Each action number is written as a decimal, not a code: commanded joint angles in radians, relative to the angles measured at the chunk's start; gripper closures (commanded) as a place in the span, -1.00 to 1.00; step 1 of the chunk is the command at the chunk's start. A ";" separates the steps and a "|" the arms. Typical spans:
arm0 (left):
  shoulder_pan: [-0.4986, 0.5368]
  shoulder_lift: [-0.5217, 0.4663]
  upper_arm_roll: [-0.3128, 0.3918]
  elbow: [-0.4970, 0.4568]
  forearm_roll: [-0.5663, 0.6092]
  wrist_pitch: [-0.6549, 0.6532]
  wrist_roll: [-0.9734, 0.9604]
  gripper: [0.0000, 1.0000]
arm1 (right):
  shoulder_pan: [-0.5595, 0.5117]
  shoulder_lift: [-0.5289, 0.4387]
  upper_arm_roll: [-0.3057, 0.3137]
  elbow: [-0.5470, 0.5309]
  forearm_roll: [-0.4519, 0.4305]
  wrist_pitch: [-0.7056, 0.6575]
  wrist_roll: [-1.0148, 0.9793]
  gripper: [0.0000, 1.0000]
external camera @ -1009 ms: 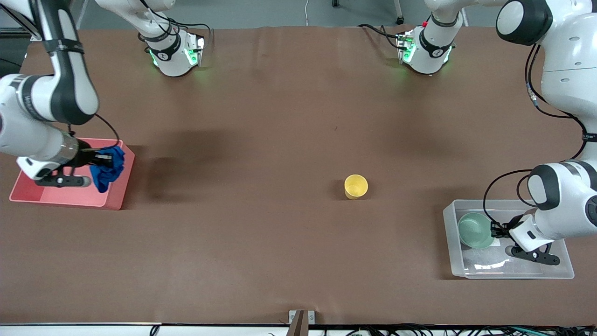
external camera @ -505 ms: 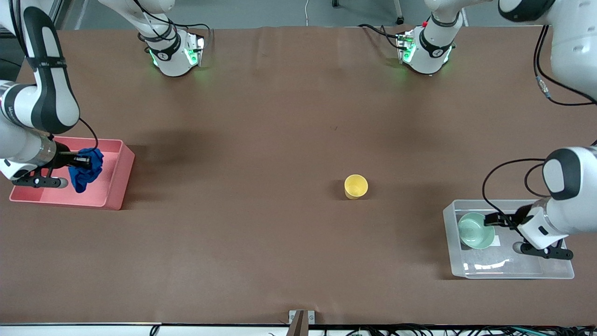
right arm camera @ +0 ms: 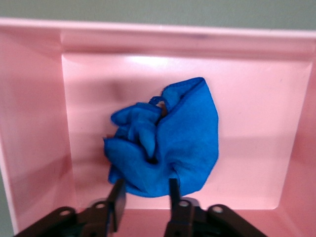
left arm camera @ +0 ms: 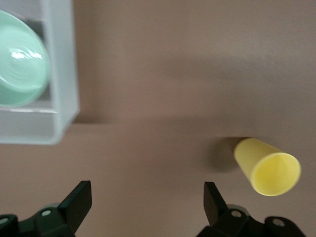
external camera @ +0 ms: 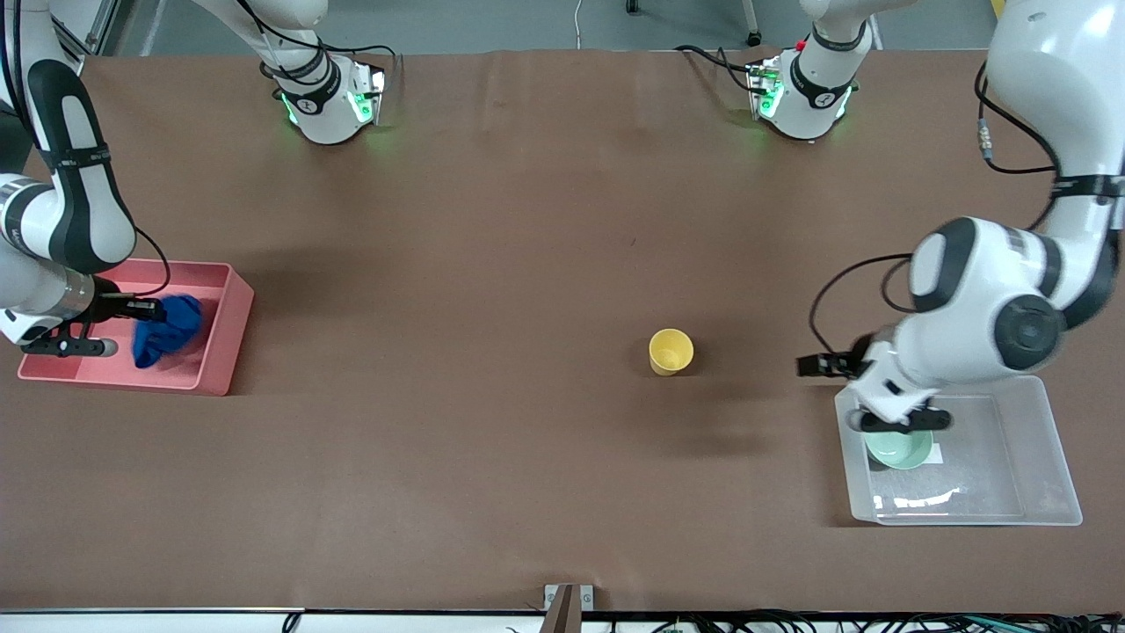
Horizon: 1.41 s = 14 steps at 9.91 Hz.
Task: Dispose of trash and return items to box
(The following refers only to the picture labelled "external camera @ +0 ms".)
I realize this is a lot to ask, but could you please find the aluminium frame post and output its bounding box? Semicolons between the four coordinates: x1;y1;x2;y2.
48;0;134;80

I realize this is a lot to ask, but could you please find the metal table edge bracket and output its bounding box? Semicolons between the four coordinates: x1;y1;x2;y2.
543;584;595;633

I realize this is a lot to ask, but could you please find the black left base cable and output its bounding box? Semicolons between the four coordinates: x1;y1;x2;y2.
674;44;758;91

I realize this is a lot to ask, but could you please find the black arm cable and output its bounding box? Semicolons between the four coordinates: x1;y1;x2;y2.
132;225;173;300
808;60;1061;354

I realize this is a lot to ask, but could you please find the clear plastic box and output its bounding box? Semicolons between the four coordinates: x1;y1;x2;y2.
833;375;1084;528

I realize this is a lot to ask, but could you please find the black right base cable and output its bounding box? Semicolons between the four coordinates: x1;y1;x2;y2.
234;0;398;98

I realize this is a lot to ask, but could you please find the blue cloth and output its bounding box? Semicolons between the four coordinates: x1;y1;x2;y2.
132;295;205;370

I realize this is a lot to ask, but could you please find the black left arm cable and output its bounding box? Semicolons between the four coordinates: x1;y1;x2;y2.
808;60;1061;354

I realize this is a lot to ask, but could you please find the pale green bowl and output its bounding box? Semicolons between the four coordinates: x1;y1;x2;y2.
865;428;935;472

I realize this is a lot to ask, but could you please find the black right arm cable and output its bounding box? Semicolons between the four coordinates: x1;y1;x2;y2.
132;225;173;300

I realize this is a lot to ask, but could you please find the brown table cover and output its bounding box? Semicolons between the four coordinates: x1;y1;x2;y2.
0;48;1125;615

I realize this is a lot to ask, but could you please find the black base cable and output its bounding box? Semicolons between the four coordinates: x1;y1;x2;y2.
234;0;398;98
674;44;758;91

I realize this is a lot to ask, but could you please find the yellow plastic cup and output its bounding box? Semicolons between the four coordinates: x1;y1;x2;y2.
649;328;695;377

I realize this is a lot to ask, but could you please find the pink plastic box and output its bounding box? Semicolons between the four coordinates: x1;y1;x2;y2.
18;258;256;397

